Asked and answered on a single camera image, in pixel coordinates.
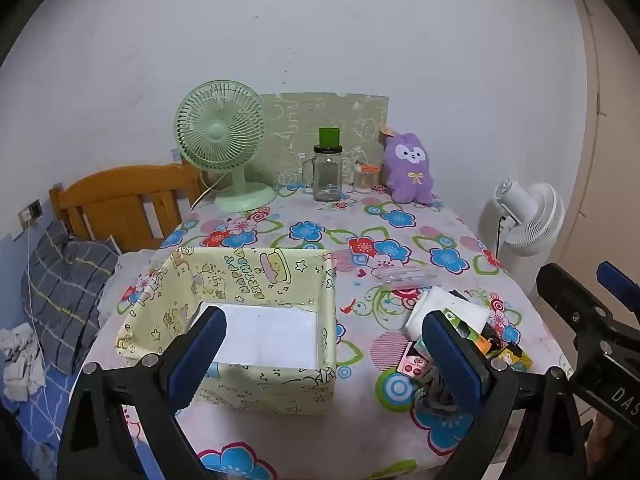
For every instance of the yellow fabric storage box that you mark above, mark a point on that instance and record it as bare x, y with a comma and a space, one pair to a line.
260, 270

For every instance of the green desk fan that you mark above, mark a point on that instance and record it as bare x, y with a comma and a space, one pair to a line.
217, 130

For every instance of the clear plastic case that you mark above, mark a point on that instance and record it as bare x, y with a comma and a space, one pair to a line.
405, 276

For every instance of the crumpled grey white cloth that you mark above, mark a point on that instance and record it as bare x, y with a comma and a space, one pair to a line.
20, 360

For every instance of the pink cartoon pack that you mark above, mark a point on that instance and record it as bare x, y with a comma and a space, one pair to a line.
411, 364

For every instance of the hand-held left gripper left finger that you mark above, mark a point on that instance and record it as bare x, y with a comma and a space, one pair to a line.
195, 355

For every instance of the blue grid bed sheet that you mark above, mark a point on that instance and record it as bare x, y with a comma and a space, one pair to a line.
30, 425

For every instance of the white standing fan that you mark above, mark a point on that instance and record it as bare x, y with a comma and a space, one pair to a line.
535, 220

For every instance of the small glass jar orange lid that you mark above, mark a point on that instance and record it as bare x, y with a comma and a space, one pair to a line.
364, 180

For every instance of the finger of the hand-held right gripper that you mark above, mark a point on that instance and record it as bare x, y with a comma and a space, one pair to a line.
617, 282
560, 290

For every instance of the beige door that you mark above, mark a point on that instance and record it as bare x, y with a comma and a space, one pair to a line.
605, 135

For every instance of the glass mug jar green lid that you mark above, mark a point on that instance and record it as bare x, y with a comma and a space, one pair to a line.
327, 175

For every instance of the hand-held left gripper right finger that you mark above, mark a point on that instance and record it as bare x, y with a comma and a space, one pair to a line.
455, 360

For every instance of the white blanket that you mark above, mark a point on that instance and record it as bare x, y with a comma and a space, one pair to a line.
112, 290

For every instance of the green patterned board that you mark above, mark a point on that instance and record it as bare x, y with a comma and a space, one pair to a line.
300, 120

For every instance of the floral tablecloth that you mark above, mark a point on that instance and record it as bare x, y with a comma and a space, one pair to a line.
320, 230

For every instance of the wooden bed headboard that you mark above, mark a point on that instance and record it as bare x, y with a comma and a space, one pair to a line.
125, 195

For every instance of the grey plaid pillow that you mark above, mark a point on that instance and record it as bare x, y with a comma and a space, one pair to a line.
65, 290

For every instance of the purple plush toy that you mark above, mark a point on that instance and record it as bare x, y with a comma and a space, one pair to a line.
410, 175

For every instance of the wall socket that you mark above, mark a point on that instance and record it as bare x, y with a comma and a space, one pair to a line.
34, 207

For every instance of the yellow cartoon pack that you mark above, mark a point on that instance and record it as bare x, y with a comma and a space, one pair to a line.
512, 358

